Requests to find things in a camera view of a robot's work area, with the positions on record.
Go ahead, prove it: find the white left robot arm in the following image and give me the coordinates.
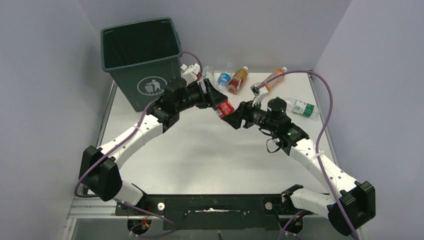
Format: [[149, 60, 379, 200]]
[[77, 77, 235, 205]]

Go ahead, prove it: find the orange juice bottle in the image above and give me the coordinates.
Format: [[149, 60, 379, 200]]
[[262, 67, 288, 92]]

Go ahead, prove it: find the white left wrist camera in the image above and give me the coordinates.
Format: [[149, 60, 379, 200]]
[[180, 63, 201, 84]]

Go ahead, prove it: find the clear bottle green cap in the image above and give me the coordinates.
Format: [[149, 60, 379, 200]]
[[284, 98, 320, 119]]

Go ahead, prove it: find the dark green trash bin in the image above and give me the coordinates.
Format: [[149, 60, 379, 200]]
[[100, 17, 182, 112]]

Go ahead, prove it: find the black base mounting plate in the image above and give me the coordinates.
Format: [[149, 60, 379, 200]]
[[115, 193, 298, 231]]

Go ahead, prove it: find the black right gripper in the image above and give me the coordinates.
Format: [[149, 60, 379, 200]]
[[223, 97, 277, 133]]

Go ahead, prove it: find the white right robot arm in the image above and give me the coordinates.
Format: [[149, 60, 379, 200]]
[[216, 97, 376, 236]]

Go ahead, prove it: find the clear bottle red cap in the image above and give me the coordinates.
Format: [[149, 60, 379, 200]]
[[215, 100, 235, 119]]

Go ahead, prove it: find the brown tea bottle red label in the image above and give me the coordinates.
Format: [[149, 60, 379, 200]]
[[226, 66, 249, 95]]

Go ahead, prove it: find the clear bottle blue label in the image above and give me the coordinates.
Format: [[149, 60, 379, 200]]
[[216, 63, 234, 88]]

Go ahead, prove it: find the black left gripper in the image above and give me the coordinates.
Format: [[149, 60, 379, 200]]
[[176, 78, 227, 112]]

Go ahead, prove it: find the aluminium frame rail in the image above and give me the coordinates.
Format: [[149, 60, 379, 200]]
[[60, 198, 347, 240]]

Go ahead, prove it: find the white blue label bottle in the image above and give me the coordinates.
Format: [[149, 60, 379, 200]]
[[202, 65, 215, 84]]

